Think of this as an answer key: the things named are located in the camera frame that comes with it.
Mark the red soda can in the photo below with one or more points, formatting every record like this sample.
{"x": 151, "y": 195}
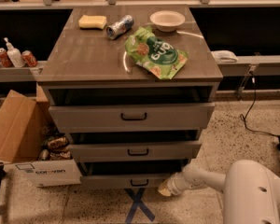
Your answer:
{"x": 5, "y": 61}
{"x": 29, "y": 58}

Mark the grey bottom drawer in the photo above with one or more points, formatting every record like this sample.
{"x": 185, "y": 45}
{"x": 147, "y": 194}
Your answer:
{"x": 123, "y": 181}

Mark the white pump bottle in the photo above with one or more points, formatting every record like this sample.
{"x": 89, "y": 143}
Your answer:
{"x": 14, "y": 55}

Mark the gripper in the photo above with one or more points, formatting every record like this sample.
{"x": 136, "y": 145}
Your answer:
{"x": 179, "y": 181}

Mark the yellow sponge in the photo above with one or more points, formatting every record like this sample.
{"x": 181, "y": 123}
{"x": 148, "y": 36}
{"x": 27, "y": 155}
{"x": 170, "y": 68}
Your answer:
{"x": 89, "y": 22}

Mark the red soda can left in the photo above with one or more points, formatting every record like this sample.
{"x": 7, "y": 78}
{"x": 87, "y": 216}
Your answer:
{"x": 5, "y": 61}

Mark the green snack bag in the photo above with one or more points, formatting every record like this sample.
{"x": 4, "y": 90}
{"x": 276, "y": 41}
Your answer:
{"x": 159, "y": 57}

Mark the white paper bowl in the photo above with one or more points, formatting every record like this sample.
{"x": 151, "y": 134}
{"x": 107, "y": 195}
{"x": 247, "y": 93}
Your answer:
{"x": 167, "y": 20}

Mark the snack packets in box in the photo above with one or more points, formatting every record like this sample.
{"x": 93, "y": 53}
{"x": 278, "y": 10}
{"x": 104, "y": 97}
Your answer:
{"x": 55, "y": 148}

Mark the grey drawer cabinet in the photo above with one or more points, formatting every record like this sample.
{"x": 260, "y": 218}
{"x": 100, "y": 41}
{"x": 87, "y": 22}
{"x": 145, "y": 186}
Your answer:
{"x": 88, "y": 68}

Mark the brown cardboard box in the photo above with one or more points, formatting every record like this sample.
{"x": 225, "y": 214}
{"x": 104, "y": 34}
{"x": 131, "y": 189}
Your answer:
{"x": 21, "y": 138}

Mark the grey drawer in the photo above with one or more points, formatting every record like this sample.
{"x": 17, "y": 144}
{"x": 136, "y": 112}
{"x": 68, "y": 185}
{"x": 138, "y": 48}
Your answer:
{"x": 131, "y": 118}
{"x": 151, "y": 151}
{"x": 123, "y": 181}

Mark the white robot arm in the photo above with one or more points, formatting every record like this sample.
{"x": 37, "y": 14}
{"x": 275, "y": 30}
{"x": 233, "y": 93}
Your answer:
{"x": 251, "y": 192}

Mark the grey top drawer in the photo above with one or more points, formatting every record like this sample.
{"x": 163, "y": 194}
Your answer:
{"x": 131, "y": 118}

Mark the silver blue drink can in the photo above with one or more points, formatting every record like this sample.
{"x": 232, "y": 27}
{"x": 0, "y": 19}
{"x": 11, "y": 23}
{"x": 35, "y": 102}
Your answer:
{"x": 120, "y": 27}

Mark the white folded cloth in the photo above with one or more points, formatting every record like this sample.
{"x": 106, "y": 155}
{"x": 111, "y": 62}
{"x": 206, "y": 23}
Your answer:
{"x": 224, "y": 56}

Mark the grey middle drawer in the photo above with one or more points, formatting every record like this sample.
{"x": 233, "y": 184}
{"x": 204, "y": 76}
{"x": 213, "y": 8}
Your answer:
{"x": 151, "y": 151}

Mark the red soda can right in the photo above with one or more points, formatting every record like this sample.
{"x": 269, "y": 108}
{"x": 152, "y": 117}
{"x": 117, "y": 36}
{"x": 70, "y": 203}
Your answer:
{"x": 29, "y": 58}

